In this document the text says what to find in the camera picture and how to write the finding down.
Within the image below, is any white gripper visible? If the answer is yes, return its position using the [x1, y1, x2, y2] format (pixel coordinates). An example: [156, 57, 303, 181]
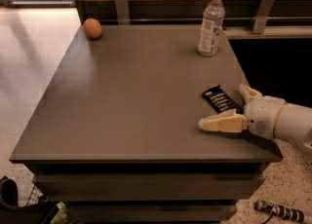
[198, 84, 286, 139]

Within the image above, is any black rxbar chocolate bar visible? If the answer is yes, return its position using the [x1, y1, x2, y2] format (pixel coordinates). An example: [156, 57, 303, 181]
[202, 86, 244, 114]

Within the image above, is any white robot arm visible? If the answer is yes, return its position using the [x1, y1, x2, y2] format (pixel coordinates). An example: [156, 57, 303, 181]
[198, 84, 312, 154]

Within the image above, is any clear plastic water bottle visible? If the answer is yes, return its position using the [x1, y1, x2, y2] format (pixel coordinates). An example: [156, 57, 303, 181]
[198, 0, 225, 56]

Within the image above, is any grey drawer cabinet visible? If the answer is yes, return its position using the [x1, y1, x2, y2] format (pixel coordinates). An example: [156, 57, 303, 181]
[11, 25, 282, 224]

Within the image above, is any orange fruit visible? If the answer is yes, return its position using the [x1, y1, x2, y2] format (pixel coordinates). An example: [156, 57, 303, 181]
[83, 19, 102, 39]

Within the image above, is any black bin with items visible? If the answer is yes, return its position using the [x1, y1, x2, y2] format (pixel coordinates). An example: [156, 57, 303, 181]
[0, 176, 76, 224]

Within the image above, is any black white striped cable connector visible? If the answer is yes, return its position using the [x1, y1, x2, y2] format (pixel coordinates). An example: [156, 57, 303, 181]
[253, 200, 312, 224]

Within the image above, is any right metal wall bracket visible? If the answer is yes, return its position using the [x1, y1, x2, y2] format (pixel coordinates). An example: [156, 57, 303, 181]
[251, 0, 275, 34]

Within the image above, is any metal wall bracket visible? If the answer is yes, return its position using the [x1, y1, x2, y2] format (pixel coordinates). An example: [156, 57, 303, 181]
[251, 0, 275, 34]
[114, 0, 131, 24]

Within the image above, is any left metal wall bracket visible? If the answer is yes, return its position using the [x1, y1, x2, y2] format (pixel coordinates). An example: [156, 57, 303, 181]
[114, 0, 131, 24]

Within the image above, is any horizontal metal wall rail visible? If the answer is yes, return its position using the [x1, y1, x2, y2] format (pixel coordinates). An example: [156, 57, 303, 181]
[97, 16, 312, 25]

